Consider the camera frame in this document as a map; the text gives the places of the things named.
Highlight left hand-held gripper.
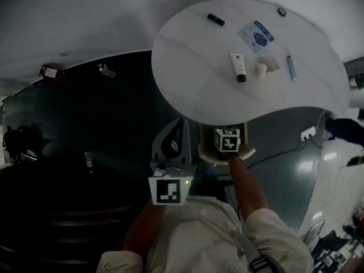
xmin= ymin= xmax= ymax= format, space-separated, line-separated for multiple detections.
xmin=147 ymin=118 xmax=197 ymax=206

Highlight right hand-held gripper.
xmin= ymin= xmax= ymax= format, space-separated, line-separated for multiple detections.
xmin=213 ymin=127 xmax=242 ymax=154

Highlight white round table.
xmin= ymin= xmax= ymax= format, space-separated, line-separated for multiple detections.
xmin=150 ymin=0 xmax=350 ymax=125

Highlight person's right forearm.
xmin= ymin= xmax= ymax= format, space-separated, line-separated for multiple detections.
xmin=226 ymin=153 xmax=270 ymax=219

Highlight person's left forearm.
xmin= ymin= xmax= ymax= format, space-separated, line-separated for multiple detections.
xmin=122 ymin=197 xmax=169 ymax=253

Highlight person's dark trousers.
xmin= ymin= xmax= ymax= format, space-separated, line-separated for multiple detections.
xmin=196 ymin=160 xmax=237 ymax=207

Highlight white tube with black cap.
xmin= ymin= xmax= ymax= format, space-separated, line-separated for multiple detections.
xmin=229 ymin=52 xmax=247 ymax=84

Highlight white power strip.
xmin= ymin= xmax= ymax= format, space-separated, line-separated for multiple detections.
xmin=300 ymin=126 xmax=317 ymax=141

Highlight cream patterned shirt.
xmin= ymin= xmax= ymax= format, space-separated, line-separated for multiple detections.
xmin=96 ymin=195 xmax=314 ymax=273

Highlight clear bag of pads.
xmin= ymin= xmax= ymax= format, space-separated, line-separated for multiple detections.
xmin=257 ymin=51 xmax=281 ymax=74

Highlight slim blue tube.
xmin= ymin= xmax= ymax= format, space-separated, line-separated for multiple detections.
xmin=286 ymin=55 xmax=299 ymax=82

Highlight blue and white packet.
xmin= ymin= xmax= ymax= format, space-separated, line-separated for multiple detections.
xmin=237 ymin=20 xmax=275 ymax=54

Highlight black lipstick tube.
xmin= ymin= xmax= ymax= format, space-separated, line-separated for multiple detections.
xmin=206 ymin=13 xmax=226 ymax=27

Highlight grey metal chair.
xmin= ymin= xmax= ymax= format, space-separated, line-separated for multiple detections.
xmin=303 ymin=219 xmax=326 ymax=247

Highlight green potted plant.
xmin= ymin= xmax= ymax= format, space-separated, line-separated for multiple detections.
xmin=350 ymin=73 xmax=364 ymax=90

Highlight red fire extinguisher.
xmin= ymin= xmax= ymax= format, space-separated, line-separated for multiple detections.
xmin=39 ymin=64 xmax=68 ymax=85

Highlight black office chair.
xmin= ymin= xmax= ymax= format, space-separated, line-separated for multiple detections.
xmin=315 ymin=230 xmax=351 ymax=256

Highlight black backpack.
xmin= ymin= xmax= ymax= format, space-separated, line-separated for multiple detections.
xmin=2 ymin=125 xmax=52 ymax=165

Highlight grey cabinet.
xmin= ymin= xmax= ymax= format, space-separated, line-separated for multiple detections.
xmin=343 ymin=58 xmax=364 ymax=109

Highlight black power cable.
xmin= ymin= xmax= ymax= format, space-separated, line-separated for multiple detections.
xmin=246 ymin=139 xmax=308 ymax=170

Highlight grey shoulder strap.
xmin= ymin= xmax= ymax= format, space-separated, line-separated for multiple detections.
xmin=227 ymin=229 xmax=271 ymax=273

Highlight black strap buckle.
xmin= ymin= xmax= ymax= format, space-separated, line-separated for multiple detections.
xmin=248 ymin=255 xmax=271 ymax=273

